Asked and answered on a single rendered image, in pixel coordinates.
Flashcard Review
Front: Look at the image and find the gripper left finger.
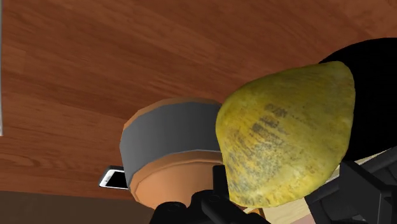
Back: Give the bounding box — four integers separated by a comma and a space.
148, 164, 271, 224

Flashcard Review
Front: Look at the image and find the black round object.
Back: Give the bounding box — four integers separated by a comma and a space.
318, 37, 397, 162

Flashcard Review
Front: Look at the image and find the yellow lemon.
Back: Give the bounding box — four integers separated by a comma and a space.
215, 60, 356, 209

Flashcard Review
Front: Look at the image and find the orange pot with grey band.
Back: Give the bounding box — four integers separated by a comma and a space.
120, 97, 232, 211

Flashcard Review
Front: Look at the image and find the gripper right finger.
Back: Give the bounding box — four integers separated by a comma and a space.
304, 151, 397, 224

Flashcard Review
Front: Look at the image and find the white smartphone with black screen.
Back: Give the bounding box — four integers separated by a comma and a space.
98, 165, 130, 190

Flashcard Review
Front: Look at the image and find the pale wooden board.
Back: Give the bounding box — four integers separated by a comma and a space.
243, 148, 392, 224

